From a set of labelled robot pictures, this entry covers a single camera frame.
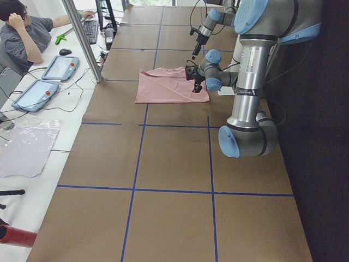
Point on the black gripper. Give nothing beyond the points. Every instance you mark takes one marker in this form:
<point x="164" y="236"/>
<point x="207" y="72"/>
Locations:
<point x="199" y="41"/>
<point x="198" y="79"/>

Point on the pink Snoopy t-shirt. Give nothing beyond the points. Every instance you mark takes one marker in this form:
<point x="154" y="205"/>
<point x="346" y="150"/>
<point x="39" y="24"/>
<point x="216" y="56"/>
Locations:
<point x="164" y="85"/>

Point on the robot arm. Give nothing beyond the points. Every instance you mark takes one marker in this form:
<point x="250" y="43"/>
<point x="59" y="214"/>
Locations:
<point x="213" y="17"/>
<point x="260" y="25"/>

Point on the black monitor stand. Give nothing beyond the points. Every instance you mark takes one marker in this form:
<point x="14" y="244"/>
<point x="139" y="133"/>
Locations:
<point x="106" y="16"/>

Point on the black device with label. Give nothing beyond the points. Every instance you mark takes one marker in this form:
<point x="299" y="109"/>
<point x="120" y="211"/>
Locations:
<point x="109" y="37"/>

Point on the brown paper table mat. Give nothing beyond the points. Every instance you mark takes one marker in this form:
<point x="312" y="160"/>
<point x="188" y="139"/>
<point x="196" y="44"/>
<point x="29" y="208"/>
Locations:
<point x="148" y="182"/>

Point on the black keyboard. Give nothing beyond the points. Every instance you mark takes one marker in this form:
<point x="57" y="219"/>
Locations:
<point x="91" y="29"/>

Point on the black computer mouse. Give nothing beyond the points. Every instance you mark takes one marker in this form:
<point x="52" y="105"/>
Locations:
<point x="64" y="52"/>

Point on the upper blue teach pendant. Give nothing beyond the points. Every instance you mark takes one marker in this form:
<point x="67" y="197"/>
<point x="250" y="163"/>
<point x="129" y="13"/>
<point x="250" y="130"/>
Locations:
<point x="61" y="68"/>

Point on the blue teach pendant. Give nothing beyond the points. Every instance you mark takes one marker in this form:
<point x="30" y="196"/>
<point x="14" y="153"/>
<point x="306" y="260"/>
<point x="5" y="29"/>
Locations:
<point x="35" y="96"/>
<point x="61" y="68"/>

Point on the green plastic tool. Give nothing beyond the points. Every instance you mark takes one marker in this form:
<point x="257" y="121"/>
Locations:
<point x="62" y="37"/>

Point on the lower blue teach pendant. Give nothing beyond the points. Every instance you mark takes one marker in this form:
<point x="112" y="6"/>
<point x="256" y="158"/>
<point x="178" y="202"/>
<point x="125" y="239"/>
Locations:
<point x="35" y="96"/>

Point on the seated person grey shirt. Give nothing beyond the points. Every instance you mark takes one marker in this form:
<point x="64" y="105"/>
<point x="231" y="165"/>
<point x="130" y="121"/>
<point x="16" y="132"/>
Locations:
<point x="26" y="37"/>

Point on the clear plastic bag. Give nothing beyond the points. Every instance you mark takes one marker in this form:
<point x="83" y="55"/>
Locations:
<point x="29" y="146"/>

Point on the red cylinder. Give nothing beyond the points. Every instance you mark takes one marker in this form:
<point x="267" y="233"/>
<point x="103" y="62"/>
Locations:
<point x="17" y="237"/>

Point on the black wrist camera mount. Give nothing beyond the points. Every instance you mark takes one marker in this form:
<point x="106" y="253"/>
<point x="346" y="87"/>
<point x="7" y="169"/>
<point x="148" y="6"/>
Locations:
<point x="190" y="72"/>

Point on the aluminium camera mount post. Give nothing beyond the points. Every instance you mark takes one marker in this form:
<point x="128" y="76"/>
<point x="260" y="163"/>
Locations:
<point x="82" y="38"/>

